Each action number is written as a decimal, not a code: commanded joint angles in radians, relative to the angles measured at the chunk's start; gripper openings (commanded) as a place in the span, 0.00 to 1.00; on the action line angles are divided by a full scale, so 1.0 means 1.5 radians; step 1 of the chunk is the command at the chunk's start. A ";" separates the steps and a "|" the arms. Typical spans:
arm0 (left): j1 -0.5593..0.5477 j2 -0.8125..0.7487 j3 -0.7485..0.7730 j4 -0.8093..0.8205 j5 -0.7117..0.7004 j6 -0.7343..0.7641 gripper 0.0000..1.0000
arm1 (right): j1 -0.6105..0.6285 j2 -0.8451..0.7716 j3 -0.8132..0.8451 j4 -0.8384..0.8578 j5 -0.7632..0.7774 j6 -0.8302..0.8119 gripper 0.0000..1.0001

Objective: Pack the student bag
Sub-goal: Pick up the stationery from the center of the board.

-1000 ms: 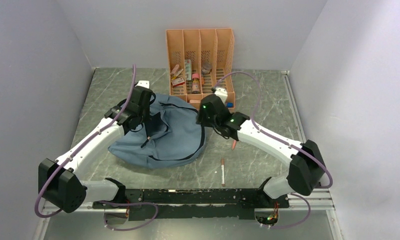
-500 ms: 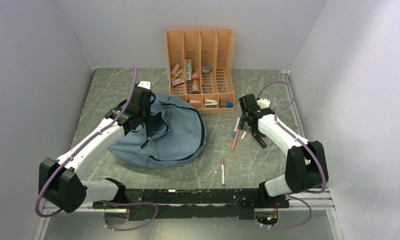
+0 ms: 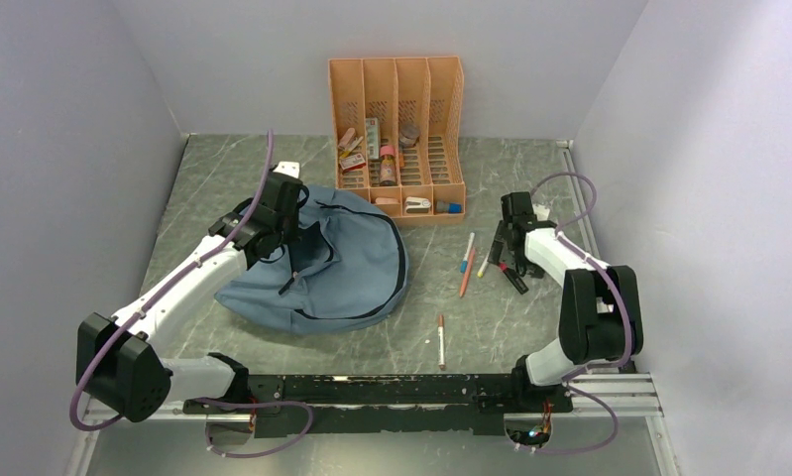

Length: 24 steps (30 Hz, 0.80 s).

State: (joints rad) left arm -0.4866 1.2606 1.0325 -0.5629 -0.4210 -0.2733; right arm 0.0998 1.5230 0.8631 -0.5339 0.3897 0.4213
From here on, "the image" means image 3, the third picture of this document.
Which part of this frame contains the blue white pen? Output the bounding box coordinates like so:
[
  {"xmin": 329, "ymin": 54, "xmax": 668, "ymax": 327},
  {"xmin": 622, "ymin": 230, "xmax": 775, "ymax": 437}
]
[{"xmin": 460, "ymin": 231, "xmax": 476, "ymax": 274}]

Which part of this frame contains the orange pencil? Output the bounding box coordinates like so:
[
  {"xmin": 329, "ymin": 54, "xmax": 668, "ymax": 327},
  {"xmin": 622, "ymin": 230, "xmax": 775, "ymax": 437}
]
[{"xmin": 458, "ymin": 247, "xmax": 476, "ymax": 298}]

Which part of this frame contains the blue student backpack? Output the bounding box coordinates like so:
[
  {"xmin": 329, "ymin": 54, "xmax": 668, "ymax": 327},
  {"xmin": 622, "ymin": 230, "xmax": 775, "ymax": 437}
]
[{"xmin": 214, "ymin": 185, "xmax": 409, "ymax": 335}]

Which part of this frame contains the brown white marker pen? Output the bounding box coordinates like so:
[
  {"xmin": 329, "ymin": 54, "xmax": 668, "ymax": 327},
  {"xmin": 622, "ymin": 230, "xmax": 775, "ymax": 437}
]
[{"xmin": 437, "ymin": 313, "xmax": 447, "ymax": 371}]

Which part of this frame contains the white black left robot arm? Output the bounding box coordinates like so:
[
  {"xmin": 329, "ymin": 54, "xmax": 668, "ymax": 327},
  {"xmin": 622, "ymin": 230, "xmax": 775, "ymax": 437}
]
[{"xmin": 70, "ymin": 162, "xmax": 308, "ymax": 430}]

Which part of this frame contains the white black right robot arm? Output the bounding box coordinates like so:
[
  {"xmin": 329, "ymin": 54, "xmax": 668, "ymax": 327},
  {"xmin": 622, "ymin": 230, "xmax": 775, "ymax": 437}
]
[{"xmin": 488, "ymin": 191, "xmax": 644, "ymax": 411}]

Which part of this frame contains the yellow white marker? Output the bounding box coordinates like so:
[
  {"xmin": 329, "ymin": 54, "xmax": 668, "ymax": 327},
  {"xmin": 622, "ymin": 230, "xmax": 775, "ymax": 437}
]
[{"xmin": 477, "ymin": 257, "xmax": 489, "ymax": 278}]

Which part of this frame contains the pink black highlighter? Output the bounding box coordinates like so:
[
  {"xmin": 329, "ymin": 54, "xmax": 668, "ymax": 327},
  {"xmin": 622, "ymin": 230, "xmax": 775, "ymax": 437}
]
[{"xmin": 498, "ymin": 263, "xmax": 529, "ymax": 295}]

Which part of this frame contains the white stapler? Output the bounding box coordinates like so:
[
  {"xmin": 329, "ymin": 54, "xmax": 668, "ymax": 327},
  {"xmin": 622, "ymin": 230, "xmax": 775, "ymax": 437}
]
[{"xmin": 403, "ymin": 196, "xmax": 432, "ymax": 215}]

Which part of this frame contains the brown glue bottle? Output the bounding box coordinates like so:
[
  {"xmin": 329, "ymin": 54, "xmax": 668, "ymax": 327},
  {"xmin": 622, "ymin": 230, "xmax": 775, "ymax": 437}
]
[{"xmin": 379, "ymin": 155, "xmax": 397, "ymax": 186}]

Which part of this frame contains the brown round tape roll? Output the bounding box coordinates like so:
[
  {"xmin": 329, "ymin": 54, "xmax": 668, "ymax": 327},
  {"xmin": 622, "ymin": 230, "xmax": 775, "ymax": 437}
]
[{"xmin": 398, "ymin": 122, "xmax": 421, "ymax": 149}]

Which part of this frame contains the white green card box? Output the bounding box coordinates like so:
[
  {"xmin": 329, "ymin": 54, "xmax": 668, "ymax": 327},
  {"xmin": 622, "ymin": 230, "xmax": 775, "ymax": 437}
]
[{"xmin": 365, "ymin": 117, "xmax": 381, "ymax": 161}]

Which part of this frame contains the orange plastic file organizer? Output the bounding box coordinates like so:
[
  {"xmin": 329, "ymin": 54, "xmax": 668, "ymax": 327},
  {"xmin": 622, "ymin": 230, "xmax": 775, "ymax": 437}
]
[{"xmin": 328, "ymin": 56, "xmax": 466, "ymax": 226}]

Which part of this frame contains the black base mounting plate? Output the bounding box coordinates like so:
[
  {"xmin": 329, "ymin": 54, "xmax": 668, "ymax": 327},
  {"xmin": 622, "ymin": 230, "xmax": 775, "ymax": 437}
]
[{"xmin": 182, "ymin": 371, "xmax": 573, "ymax": 438}]

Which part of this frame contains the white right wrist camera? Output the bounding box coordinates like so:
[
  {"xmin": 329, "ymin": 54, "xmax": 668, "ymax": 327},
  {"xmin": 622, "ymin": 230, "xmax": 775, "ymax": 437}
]
[{"xmin": 533, "ymin": 204, "xmax": 550, "ymax": 221}]

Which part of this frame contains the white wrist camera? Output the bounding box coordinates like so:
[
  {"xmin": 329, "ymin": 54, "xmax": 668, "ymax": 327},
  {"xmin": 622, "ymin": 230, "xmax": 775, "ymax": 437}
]
[
  {"xmin": 533, "ymin": 204, "xmax": 550, "ymax": 221},
  {"xmin": 273, "ymin": 161, "xmax": 301, "ymax": 179}
]

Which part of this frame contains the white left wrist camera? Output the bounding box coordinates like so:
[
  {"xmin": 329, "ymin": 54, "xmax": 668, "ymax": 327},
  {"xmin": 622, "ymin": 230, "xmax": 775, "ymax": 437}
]
[{"xmin": 273, "ymin": 161, "xmax": 301, "ymax": 179}]

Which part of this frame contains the aluminium frame rail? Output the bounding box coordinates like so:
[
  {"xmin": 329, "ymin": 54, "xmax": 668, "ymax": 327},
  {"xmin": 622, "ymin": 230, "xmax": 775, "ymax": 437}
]
[{"xmin": 83, "ymin": 374, "xmax": 663, "ymax": 421}]

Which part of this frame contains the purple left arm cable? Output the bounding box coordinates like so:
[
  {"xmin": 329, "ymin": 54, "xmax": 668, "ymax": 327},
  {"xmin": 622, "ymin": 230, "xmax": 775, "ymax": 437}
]
[{"xmin": 69, "ymin": 128, "xmax": 315, "ymax": 459}]

